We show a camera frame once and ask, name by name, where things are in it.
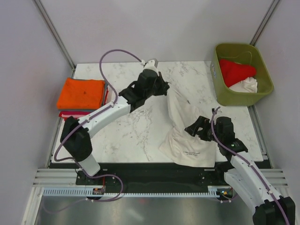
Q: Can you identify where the aluminium frame post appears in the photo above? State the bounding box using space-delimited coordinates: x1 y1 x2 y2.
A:
249 0 282 46
32 0 76 71

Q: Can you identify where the red folded t shirt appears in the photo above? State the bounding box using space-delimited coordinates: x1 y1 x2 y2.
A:
58 89 109 120

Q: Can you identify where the olive green plastic bin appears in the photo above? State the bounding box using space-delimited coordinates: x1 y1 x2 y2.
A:
210 43 274 106

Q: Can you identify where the orange folded t shirt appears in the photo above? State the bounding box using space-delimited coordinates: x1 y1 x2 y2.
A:
57 77 106 111

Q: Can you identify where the blue label on bin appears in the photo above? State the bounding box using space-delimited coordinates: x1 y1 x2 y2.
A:
210 62 219 79

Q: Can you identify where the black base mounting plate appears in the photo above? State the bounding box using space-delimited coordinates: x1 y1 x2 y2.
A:
75 163 227 193

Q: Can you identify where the white garment in bin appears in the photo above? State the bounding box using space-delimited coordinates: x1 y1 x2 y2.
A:
229 77 258 93

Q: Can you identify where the right aluminium frame post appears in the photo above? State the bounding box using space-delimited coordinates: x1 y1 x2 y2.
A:
249 0 282 46

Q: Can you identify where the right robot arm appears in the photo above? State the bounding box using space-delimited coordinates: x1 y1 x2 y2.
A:
185 116 295 225

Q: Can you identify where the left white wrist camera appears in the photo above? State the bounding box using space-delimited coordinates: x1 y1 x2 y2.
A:
140 59 158 71

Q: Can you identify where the red t shirt in bin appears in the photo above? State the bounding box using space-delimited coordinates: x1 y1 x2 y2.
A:
219 59 256 88

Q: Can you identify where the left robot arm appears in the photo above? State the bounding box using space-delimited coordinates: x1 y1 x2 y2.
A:
60 69 169 184

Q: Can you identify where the white slotted cable duct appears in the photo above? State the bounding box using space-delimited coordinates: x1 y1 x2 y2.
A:
42 186 232 198

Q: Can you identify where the white and green t shirt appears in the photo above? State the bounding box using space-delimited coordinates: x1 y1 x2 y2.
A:
159 88 217 168

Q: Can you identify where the left aluminium frame post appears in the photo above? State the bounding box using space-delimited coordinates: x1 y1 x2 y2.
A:
32 0 76 71

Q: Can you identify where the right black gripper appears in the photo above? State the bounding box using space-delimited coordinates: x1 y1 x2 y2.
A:
184 115 222 143

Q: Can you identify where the right aluminium side rail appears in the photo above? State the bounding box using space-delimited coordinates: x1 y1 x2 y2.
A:
248 105 273 169

